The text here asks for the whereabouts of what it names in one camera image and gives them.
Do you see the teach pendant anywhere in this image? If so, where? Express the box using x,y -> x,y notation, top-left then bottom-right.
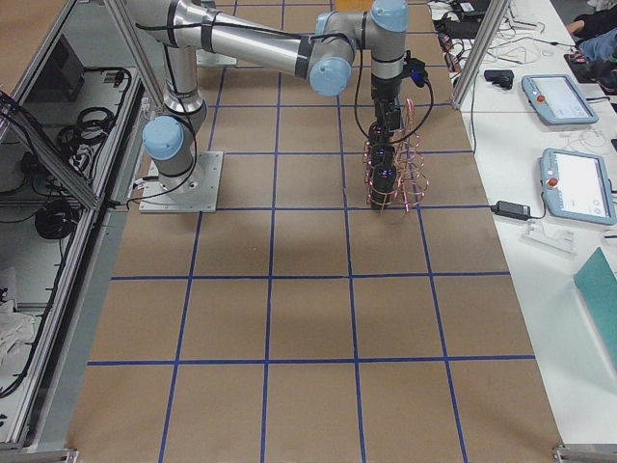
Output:
539,149 -> 616,226
522,74 -> 599,125

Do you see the teach pendant near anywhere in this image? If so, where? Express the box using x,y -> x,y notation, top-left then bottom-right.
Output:
539,149 -> 616,226

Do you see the black webcam on table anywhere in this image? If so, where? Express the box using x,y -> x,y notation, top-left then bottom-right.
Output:
483,69 -> 514,90

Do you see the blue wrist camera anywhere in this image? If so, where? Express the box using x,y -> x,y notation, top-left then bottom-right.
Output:
403,50 -> 429,88

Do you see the dark wine bottle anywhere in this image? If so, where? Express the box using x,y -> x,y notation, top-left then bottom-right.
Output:
369,164 -> 396,210
367,144 -> 395,170

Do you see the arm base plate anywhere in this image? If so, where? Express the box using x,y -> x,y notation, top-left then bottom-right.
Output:
139,151 -> 224,213

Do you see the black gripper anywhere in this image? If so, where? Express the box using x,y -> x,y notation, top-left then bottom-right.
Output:
371,76 -> 401,130

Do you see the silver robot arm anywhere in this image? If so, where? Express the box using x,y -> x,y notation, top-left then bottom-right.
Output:
127,1 -> 428,146

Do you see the aluminium frame post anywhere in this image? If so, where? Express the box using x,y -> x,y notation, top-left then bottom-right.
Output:
451,0 -> 510,110

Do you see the white crumpled cloth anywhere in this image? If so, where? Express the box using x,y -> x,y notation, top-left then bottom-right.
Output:
0,267 -> 38,372

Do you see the teach pendant far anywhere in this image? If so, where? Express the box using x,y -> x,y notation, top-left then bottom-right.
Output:
522,74 -> 599,125

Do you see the clear acrylic stand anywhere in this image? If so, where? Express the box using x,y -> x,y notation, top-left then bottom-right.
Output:
521,220 -> 577,257

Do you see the black power adapter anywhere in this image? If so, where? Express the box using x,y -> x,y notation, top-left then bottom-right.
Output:
491,201 -> 531,221

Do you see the teal folder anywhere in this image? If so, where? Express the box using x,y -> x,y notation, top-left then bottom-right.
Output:
574,248 -> 617,364

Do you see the copper wire bottle basket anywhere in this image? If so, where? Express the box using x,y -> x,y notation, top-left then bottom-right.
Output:
363,98 -> 429,211

